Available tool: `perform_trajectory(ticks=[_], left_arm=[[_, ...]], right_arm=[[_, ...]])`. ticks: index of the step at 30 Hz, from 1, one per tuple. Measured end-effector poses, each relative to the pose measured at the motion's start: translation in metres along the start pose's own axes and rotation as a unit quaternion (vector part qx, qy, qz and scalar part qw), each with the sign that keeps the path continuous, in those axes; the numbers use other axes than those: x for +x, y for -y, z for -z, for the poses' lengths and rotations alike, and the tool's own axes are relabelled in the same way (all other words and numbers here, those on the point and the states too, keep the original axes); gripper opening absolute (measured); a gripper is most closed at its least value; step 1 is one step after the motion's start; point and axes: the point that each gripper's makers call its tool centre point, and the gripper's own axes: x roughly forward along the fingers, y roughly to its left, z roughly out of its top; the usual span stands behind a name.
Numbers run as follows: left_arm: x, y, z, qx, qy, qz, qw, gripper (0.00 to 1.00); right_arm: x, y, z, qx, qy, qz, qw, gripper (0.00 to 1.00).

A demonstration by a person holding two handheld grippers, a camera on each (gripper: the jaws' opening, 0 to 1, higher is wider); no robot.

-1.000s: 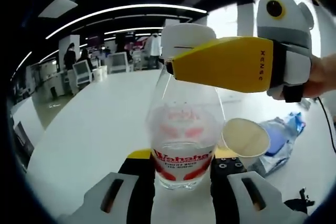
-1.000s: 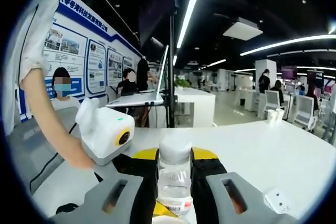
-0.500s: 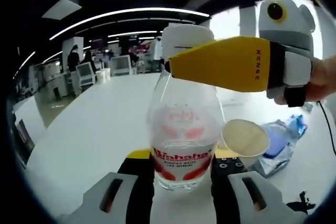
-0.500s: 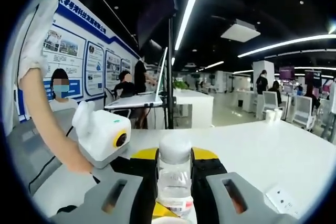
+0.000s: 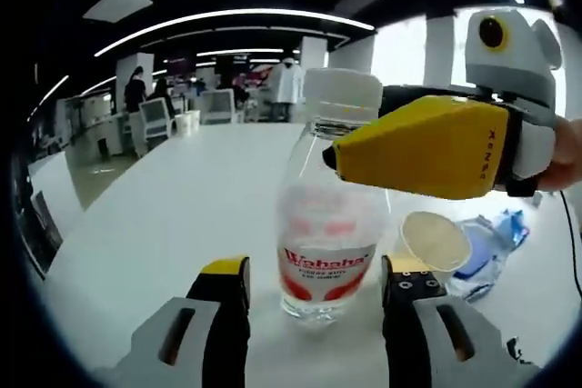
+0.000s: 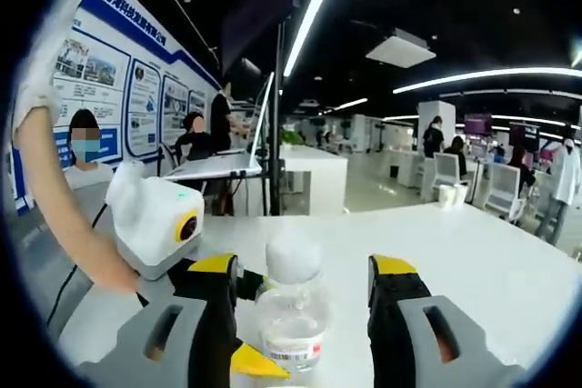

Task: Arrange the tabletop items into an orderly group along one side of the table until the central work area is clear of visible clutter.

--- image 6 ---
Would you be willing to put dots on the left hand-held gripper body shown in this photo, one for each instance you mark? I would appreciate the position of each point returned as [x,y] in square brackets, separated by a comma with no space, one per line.
[154,224]

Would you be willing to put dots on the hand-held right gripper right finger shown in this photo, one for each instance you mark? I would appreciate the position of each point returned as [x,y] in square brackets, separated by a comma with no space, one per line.
[395,315]

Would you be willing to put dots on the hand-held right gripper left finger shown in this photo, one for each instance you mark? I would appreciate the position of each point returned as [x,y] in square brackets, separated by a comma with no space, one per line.
[213,315]

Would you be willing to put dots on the clear plastic water bottle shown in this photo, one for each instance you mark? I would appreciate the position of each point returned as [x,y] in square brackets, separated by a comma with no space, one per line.
[291,315]

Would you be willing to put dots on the person's left hand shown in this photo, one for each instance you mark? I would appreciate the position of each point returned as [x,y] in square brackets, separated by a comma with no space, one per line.
[125,183]

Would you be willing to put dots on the white table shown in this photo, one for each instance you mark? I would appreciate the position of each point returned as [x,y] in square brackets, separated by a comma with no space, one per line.
[454,261]

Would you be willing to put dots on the white counter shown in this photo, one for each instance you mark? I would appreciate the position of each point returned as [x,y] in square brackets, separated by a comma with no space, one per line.
[318,174]

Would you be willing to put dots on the black stand pole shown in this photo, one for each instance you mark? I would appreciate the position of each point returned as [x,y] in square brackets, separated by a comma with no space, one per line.
[276,133]

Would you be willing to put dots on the white framed chair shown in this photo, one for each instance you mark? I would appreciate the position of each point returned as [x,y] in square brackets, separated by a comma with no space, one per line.
[445,170]
[502,188]

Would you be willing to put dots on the green potted plant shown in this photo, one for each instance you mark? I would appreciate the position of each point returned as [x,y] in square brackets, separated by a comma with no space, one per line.
[293,137]

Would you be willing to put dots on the person's white garment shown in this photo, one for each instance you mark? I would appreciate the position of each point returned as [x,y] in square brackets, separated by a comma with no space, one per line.
[45,65]

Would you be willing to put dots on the black hanging monitor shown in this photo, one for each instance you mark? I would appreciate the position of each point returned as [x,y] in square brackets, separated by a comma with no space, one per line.
[259,6]

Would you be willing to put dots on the ceiling light strip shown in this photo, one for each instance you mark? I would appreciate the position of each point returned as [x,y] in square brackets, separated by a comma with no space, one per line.
[491,74]
[314,11]

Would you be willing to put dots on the white ceiling air unit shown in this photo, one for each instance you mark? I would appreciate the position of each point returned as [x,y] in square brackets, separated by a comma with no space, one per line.
[400,49]

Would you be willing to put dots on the blue white wall poster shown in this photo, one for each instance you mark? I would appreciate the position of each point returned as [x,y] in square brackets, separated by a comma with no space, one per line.
[104,88]

